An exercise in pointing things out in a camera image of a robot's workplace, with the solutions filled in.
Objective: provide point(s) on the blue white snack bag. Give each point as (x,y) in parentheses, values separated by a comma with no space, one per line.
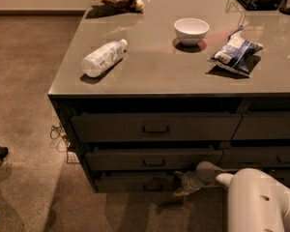
(232,56)

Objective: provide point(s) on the white ceramic bowl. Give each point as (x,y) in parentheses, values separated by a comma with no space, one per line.
(190,31)

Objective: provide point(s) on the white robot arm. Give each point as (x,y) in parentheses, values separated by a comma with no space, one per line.
(256,202)

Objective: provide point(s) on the drawer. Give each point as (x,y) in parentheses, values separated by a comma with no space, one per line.
(150,159)
(130,127)
(264,125)
(138,181)
(281,175)
(256,157)

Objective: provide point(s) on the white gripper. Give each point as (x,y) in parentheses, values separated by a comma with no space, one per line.
(195,182)

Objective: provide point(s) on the clear plastic bottle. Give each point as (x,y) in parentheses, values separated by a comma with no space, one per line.
(105,57)

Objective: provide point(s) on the dark grey drawer cabinet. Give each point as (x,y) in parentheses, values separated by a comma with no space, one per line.
(158,74)

